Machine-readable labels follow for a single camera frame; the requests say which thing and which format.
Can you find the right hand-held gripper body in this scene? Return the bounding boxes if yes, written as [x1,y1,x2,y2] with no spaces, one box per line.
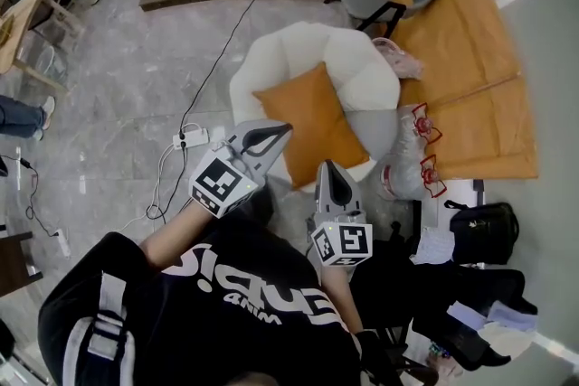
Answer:
[307,210,374,268]

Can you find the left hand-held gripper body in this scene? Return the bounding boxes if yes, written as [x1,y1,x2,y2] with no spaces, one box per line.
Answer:
[188,138,268,219]

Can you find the orange cushion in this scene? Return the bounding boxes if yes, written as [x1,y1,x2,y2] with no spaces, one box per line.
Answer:
[252,61,371,191]

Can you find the person's right forearm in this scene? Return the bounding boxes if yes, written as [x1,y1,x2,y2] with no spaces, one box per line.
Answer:
[318,264,365,335]

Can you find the person's left forearm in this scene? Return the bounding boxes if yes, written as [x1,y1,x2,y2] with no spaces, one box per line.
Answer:
[138,198,214,272]

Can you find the white round sofa chair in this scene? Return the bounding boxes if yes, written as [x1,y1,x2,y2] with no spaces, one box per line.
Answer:
[229,21,402,186]

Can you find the white dotted cloth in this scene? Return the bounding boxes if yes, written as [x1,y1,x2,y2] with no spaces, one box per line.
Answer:
[409,225,456,266]

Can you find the black handbag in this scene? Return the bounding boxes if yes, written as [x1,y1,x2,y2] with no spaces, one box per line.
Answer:
[443,199,520,266]

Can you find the clear container of colourful items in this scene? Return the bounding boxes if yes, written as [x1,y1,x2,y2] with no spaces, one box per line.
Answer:
[427,341,465,379]

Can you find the pink clear plastic bag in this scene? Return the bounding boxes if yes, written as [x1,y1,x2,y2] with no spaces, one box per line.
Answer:
[371,37,426,80]

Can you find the person's black printed shirt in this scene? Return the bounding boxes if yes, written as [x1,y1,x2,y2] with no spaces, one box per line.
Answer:
[37,212,394,386]

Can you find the small white power strip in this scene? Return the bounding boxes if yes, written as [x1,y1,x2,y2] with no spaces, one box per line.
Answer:
[53,228,72,259]

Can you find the pale purple paper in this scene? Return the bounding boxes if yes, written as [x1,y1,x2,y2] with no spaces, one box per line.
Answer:
[447,300,539,334]

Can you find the cream white cloth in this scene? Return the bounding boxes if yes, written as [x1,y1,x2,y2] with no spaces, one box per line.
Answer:
[477,320,537,361]

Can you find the dark wooden table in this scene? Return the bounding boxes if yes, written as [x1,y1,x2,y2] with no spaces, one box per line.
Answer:
[0,230,44,299]

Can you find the light wooden table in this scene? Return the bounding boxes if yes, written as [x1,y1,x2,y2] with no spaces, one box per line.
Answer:
[0,0,85,96]

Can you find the clear plastic bags red handles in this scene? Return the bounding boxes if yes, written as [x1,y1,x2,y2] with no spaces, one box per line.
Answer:
[379,146,448,201]

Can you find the white cable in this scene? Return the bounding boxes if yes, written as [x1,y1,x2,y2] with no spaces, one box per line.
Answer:
[121,144,182,231]

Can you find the looped black cable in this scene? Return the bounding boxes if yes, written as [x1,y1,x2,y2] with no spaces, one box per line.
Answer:
[145,146,194,222]

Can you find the long black cable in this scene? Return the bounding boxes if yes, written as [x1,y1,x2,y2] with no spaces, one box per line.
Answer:
[179,0,308,146]

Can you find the clear water jug red handle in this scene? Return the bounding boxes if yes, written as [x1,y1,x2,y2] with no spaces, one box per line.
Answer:
[395,102,443,150]

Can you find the white shoulder strap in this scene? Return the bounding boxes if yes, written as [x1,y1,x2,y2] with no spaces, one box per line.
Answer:
[85,273,130,361]

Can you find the thin black cable with plug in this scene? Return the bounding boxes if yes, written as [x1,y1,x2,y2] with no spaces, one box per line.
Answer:
[0,153,62,239]

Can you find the wire waste basket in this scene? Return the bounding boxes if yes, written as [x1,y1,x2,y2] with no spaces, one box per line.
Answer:
[35,45,69,80]

